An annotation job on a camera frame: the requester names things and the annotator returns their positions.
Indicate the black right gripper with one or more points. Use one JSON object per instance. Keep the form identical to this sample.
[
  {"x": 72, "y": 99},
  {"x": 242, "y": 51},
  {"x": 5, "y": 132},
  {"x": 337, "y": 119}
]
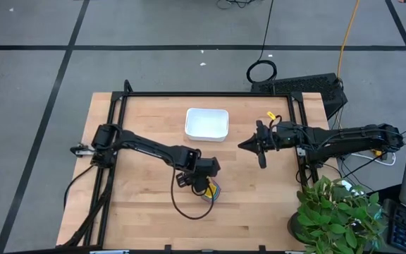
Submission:
[{"x": 280, "y": 139}]

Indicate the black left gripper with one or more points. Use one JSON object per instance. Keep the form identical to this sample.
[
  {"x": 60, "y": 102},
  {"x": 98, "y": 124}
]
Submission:
[{"x": 206, "y": 167}]

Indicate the yellow measuring cup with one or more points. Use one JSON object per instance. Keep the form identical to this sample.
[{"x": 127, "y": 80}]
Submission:
[{"x": 209, "y": 193}]

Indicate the purple measuring cup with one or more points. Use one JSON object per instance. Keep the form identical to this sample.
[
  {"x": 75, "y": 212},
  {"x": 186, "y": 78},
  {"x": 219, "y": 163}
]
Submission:
[{"x": 220, "y": 190}]

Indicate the blue measuring cup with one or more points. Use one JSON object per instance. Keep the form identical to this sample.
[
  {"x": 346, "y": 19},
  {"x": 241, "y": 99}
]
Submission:
[{"x": 218, "y": 192}]

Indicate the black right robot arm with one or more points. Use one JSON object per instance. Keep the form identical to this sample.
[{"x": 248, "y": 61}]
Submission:
[{"x": 347, "y": 139}]

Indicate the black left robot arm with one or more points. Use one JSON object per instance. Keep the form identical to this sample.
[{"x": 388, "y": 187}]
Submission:
[{"x": 146, "y": 146}]

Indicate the white plastic basket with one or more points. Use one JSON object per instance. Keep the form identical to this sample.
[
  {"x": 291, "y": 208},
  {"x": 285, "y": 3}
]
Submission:
[{"x": 206, "y": 124}]

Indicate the black plant pot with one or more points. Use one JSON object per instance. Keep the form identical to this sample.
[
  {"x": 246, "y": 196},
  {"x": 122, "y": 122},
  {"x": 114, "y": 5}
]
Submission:
[{"x": 293, "y": 227}]

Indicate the green potted plant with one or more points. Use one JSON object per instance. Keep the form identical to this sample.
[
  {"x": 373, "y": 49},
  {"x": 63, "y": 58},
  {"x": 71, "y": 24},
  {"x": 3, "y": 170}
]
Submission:
[{"x": 337, "y": 218}]

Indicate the black table frame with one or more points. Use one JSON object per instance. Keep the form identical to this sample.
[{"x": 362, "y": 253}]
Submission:
[{"x": 203, "y": 94}]

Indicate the silver metal bracket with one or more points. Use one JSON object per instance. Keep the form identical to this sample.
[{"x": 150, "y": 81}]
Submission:
[{"x": 82, "y": 150}]

